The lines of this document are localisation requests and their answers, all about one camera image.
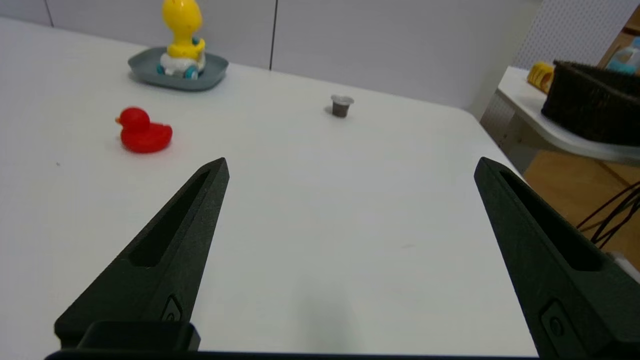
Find dark woven basket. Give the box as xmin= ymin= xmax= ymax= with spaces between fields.
xmin=541 ymin=60 xmax=640 ymax=147

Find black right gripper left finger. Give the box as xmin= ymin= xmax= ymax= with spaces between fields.
xmin=54 ymin=157 xmax=231 ymax=351

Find red rubber duck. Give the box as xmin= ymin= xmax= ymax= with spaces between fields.
xmin=115 ymin=106 xmax=173 ymax=154

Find white side table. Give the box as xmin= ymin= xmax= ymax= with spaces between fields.
xmin=480 ymin=66 xmax=640 ymax=173

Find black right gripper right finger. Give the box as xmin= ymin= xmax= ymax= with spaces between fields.
xmin=474 ymin=156 xmax=640 ymax=360

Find black floor cables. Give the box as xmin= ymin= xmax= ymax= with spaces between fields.
xmin=576 ymin=181 xmax=640 ymax=249

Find wooden shelf unit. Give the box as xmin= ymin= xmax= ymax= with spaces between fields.
xmin=600 ymin=5 xmax=640 ymax=68

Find yellow duck toy car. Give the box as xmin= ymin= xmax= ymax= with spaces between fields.
xmin=159 ymin=0 xmax=207 ymax=80

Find yellow snack package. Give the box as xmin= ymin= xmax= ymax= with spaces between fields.
xmin=527 ymin=61 xmax=556 ymax=93

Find grey square dish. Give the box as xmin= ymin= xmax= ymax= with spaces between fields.
xmin=127 ymin=46 xmax=230 ymax=92

